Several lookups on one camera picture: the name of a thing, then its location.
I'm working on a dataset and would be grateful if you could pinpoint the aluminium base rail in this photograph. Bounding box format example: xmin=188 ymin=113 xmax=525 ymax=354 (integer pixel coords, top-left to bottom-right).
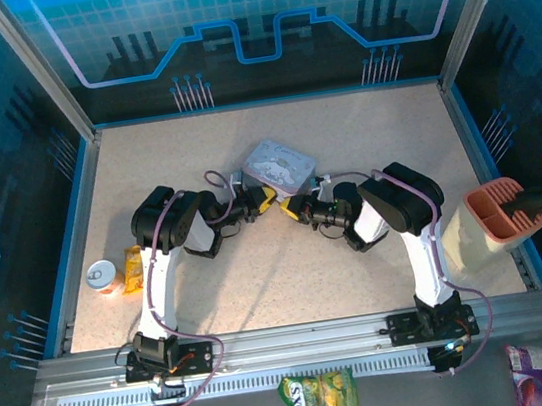
xmin=33 ymin=288 xmax=542 ymax=399

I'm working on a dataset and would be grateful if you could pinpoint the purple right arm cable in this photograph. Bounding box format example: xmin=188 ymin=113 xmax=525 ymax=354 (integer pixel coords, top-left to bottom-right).
xmin=317 ymin=153 xmax=501 ymax=391

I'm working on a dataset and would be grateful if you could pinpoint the white slotted cable duct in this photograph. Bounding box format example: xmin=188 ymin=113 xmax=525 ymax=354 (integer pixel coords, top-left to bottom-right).
xmin=54 ymin=345 xmax=437 ymax=406

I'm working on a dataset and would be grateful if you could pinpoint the black handled utensil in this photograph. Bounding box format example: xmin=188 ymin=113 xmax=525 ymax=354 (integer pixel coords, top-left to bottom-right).
xmin=500 ymin=183 xmax=542 ymax=224

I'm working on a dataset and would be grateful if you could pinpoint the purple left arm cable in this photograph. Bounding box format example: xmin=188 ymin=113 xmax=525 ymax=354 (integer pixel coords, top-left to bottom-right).
xmin=119 ymin=166 xmax=265 ymax=406

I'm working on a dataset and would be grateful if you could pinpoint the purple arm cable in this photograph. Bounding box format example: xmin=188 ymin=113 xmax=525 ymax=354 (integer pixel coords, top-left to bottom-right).
xmin=317 ymin=153 xmax=501 ymax=391
xmin=119 ymin=166 xmax=265 ymax=406

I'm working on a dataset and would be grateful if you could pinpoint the green yellow snack bag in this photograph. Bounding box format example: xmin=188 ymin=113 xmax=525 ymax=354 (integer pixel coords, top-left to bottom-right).
xmin=274 ymin=366 xmax=360 ymax=406

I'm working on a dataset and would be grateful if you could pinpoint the yellow snack packet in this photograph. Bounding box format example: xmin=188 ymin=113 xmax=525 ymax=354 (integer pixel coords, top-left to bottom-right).
xmin=115 ymin=244 xmax=149 ymax=298

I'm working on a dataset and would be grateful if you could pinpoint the orange and cream utensil holder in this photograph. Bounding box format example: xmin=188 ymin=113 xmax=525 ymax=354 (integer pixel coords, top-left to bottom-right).
xmin=433 ymin=171 xmax=542 ymax=276

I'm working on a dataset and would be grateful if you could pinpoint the white and orange can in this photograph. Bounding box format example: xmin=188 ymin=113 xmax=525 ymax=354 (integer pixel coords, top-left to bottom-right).
xmin=82 ymin=256 xmax=126 ymax=299

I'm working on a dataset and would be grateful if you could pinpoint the light blue cartoon tin box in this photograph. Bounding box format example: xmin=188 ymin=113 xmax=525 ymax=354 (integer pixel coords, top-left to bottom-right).
xmin=236 ymin=132 xmax=322 ymax=204

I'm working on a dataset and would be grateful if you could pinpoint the aluminium frame post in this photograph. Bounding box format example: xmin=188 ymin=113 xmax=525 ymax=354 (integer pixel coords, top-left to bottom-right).
xmin=426 ymin=0 xmax=540 ymax=92
xmin=0 ymin=0 xmax=101 ymax=154

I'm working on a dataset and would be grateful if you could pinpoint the aluminium table side rail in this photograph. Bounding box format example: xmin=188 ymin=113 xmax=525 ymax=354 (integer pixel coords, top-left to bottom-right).
xmin=14 ymin=128 xmax=131 ymax=360
xmin=437 ymin=68 xmax=542 ymax=300

